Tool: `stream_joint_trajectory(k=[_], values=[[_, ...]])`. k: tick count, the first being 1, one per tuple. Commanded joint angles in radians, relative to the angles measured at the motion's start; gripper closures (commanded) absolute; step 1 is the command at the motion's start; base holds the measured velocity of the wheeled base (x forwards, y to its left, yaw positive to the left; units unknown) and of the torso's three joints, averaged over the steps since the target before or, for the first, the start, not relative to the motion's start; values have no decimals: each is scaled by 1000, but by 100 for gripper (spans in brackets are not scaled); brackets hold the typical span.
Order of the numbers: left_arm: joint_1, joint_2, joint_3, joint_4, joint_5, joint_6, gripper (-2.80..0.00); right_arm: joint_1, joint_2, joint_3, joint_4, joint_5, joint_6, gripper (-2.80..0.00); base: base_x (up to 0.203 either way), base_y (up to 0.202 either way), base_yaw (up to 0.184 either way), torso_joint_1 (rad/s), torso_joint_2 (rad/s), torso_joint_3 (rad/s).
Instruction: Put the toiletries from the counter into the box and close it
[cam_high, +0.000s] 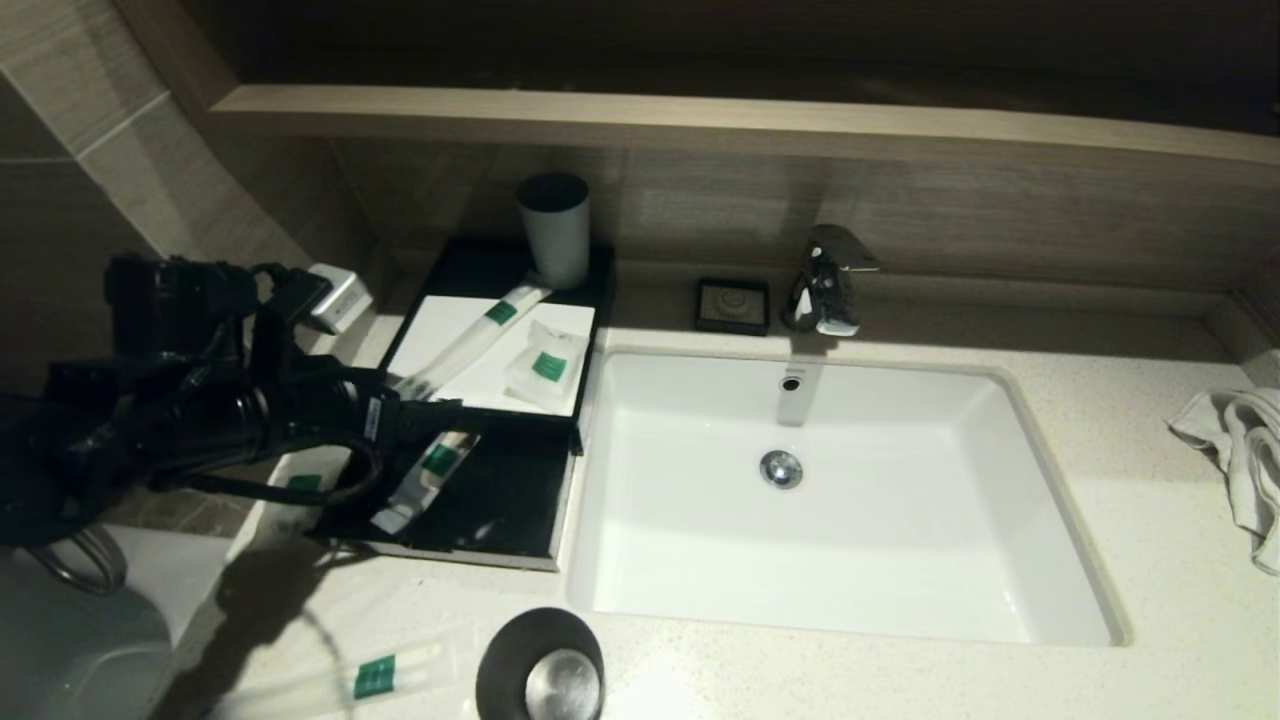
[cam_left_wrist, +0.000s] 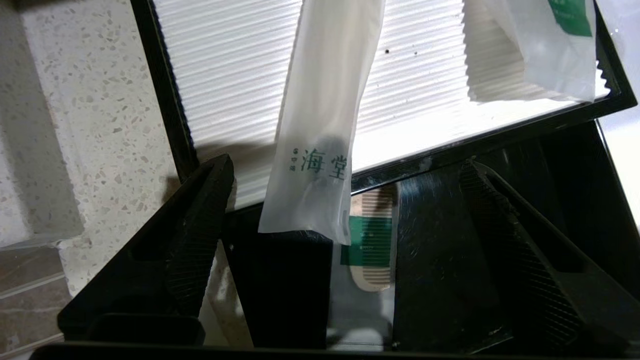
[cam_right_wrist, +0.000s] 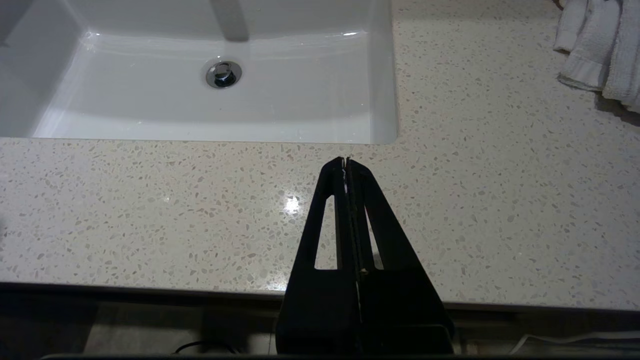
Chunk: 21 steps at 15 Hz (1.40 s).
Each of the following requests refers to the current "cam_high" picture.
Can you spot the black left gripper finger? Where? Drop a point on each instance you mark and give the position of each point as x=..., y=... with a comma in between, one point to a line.
x=425, y=407
x=415, y=428

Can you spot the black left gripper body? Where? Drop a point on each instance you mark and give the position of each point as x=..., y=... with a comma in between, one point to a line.
x=368, y=420

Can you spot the long white packet green label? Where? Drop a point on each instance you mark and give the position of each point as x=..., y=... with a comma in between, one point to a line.
x=375, y=678
x=480, y=338
x=425, y=480

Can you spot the black plastic tray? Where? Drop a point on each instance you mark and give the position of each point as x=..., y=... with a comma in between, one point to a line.
x=500, y=500

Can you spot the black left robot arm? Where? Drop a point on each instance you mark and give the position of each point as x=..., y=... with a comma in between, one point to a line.
x=170, y=400

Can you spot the black amenity tray with drawer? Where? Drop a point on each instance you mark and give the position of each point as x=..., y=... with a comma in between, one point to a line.
x=480, y=265

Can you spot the white ribbed mat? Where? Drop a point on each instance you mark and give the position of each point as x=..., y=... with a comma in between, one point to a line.
x=450, y=325

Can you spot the small square packet green label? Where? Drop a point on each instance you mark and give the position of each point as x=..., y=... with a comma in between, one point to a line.
x=548, y=368
x=303, y=484

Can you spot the grey cup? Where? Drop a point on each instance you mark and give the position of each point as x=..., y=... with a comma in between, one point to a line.
x=555, y=240

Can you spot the round black dish metal centre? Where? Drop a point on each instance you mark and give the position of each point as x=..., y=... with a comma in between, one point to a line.
x=500, y=660

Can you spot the black soap dish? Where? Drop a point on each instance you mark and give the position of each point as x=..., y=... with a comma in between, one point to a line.
x=732, y=305

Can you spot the chrome drain plug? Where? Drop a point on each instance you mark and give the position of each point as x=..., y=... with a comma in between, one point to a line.
x=781, y=470

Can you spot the grey toilet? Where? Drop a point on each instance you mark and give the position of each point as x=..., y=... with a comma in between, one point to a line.
x=80, y=670

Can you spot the chrome faucet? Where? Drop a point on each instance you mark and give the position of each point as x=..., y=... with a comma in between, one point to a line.
x=830, y=290

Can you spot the white sink basin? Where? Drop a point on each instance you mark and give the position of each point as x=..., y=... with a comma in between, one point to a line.
x=900, y=520

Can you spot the white towel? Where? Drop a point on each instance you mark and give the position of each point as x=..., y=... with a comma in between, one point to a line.
x=1250, y=450

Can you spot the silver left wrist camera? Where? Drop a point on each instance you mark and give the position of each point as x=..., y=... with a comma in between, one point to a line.
x=338, y=298

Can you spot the wooden wall shelf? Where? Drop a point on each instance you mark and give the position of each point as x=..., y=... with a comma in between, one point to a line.
x=700, y=125

